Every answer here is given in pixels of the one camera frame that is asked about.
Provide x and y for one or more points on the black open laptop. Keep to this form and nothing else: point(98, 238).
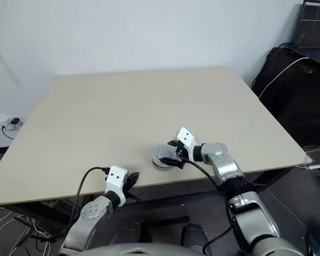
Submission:
point(313, 26)

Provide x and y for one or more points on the black table frame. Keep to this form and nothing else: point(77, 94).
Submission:
point(160, 196)

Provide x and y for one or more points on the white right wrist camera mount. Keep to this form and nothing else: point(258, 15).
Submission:
point(186, 138)

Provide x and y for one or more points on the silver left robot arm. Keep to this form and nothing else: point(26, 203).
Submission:
point(90, 216)

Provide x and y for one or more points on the silver finned rotor disc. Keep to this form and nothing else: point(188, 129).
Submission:
point(161, 151)

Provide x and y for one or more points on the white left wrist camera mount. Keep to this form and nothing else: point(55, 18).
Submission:
point(117, 177)

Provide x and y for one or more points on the large black case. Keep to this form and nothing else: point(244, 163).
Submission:
point(290, 106)

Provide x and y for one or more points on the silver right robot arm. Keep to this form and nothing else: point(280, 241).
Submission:
point(229, 165)

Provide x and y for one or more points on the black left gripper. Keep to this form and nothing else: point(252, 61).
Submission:
point(130, 193)

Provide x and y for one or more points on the dark rounded shape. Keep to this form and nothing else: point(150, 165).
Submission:
point(194, 236)

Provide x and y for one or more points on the white strip beside table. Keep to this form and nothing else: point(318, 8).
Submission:
point(317, 166)

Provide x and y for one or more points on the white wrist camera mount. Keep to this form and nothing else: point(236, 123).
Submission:
point(186, 138)
point(117, 177)

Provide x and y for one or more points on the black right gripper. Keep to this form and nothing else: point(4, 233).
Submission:
point(181, 153)

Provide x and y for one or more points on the black power adapter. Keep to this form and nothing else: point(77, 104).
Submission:
point(15, 120)

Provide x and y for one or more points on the white wall socket strip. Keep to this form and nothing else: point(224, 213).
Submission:
point(1, 118)

